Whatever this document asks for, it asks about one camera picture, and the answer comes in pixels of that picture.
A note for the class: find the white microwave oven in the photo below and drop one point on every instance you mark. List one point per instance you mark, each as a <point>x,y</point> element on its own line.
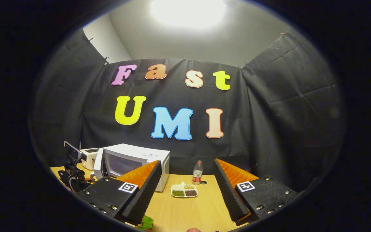
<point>134,153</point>

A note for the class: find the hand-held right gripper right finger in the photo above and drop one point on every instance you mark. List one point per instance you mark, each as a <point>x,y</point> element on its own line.
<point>227,193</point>

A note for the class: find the large ceiling light panel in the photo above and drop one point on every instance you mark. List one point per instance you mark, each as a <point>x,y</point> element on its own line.
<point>188,11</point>

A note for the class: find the black backdrop cloth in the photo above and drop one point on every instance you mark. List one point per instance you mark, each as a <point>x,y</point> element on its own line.
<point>285,129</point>

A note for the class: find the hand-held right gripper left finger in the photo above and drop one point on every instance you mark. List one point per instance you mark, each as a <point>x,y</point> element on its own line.
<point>147,193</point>

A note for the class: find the white toaster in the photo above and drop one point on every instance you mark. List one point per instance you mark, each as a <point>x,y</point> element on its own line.
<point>90,158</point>

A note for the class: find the clear bottle with red label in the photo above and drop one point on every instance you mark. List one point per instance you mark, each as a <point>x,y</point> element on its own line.
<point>197,172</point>

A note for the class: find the sandwich with green lettuce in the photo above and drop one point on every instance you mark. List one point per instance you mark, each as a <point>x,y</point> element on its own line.
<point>147,223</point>

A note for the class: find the white divided dish with beans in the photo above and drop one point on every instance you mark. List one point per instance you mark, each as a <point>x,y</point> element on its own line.
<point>184,191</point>

